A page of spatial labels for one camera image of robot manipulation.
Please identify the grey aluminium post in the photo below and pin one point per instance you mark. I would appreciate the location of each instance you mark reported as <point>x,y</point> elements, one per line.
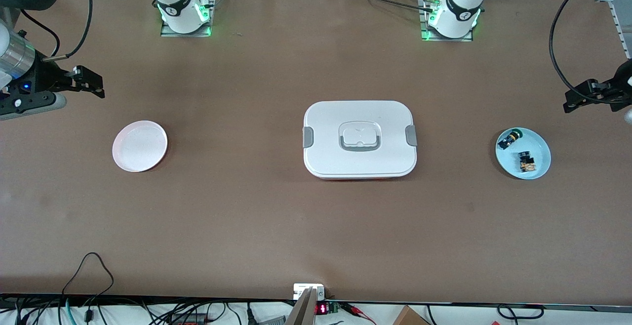
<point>303,310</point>

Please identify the red digit display board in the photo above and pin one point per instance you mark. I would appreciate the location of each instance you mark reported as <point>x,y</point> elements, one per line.
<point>321,309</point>

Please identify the brown cardboard box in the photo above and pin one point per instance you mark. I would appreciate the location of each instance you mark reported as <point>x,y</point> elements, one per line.
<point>407,317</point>

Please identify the white lunch box grey latches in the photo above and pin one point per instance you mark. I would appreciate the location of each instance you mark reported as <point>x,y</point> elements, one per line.
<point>360,159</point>

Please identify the pink round plate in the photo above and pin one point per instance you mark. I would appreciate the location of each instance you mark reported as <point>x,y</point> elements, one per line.
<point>139,146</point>

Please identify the light blue round plate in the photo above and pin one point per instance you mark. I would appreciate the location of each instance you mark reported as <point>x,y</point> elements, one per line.
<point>535,147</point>

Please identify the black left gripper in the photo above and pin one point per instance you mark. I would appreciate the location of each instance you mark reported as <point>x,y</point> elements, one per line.
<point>622,90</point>

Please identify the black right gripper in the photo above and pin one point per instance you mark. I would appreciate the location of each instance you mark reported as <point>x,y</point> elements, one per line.
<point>43,75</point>

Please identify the red black clip leads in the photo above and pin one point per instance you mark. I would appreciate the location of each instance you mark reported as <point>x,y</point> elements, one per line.
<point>353,309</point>

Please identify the white mounting bracket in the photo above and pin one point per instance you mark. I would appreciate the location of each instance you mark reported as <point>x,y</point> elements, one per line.
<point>298,290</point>

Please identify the green push button switch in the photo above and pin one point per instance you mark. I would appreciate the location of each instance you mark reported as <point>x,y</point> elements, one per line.
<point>511,139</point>

